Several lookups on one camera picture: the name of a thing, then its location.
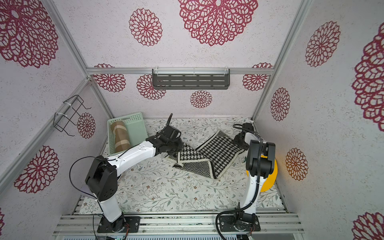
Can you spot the yellow fabric hat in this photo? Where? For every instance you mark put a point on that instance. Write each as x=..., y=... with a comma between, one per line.
x=267, y=183

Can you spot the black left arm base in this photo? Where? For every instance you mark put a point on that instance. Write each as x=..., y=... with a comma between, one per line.
x=123, y=224

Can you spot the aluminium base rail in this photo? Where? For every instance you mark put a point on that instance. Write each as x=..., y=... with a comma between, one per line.
x=184, y=225

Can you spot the black white zigzag scarf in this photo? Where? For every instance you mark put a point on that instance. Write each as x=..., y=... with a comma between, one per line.
x=211, y=159

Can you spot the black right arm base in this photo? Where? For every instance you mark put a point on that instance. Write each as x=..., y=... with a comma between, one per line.
x=239, y=222

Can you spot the aluminium corner frame post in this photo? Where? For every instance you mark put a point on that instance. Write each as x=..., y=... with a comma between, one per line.
x=292, y=34

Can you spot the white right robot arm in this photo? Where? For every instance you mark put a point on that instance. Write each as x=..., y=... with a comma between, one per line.
x=260, y=164

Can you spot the brown beige plaid scarf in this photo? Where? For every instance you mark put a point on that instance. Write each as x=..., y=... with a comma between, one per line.
x=122, y=141

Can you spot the mint green plastic basket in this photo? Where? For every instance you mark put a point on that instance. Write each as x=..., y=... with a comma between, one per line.
x=136, y=129

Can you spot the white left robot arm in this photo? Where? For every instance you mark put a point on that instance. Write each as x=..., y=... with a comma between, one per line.
x=102, y=178

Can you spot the grey purple rolled cloth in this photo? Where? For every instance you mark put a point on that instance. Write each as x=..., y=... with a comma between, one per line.
x=85, y=189

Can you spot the black wire wall rack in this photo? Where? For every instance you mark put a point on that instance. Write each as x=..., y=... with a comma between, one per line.
x=63, y=118

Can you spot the dark grey wall shelf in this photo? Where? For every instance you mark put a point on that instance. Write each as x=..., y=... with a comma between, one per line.
x=191, y=80

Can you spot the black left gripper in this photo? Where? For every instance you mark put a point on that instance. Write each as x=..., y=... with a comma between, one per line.
x=181, y=146

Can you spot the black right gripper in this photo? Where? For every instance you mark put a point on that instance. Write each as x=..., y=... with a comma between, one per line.
x=240, y=141

